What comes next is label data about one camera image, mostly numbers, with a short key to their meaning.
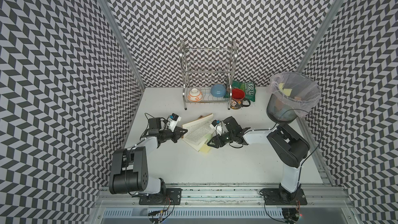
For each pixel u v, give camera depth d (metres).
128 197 0.74
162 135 0.77
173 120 0.79
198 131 0.94
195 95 1.03
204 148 0.88
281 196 0.65
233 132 0.75
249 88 1.15
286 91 0.97
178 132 0.80
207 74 1.15
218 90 1.16
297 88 0.91
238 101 1.00
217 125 0.84
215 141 0.82
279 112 0.89
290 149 0.50
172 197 0.73
